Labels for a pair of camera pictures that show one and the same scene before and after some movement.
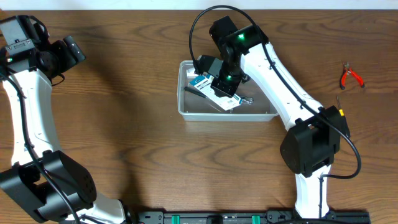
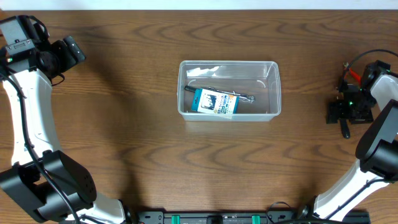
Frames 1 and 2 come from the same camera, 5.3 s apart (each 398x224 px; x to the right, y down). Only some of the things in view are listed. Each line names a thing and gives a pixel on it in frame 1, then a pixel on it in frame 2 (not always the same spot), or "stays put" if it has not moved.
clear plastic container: x=194 y=107 stays put
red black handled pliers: x=346 y=71 stays put
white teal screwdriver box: x=203 y=84 -> x=211 y=101
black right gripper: x=226 y=90 -> x=336 y=110
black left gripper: x=66 y=62 stays put
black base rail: x=273 y=216 stays put
